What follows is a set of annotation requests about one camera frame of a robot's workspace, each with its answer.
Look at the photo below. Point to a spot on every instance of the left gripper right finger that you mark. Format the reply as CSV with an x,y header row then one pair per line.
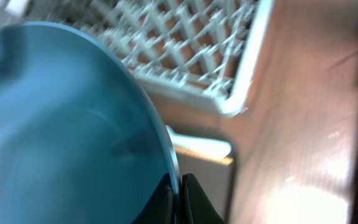
x,y
197,208

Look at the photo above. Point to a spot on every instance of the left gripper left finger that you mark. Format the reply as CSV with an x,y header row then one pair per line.
x,y
159,207

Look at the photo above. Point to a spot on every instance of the dark blue plate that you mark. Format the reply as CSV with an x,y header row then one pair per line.
x,y
80,141

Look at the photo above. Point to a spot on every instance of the grey dishwasher rack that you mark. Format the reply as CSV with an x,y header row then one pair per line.
x,y
201,53

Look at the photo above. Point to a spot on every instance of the dark brown serving tray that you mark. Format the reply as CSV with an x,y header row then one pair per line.
x,y
211,157

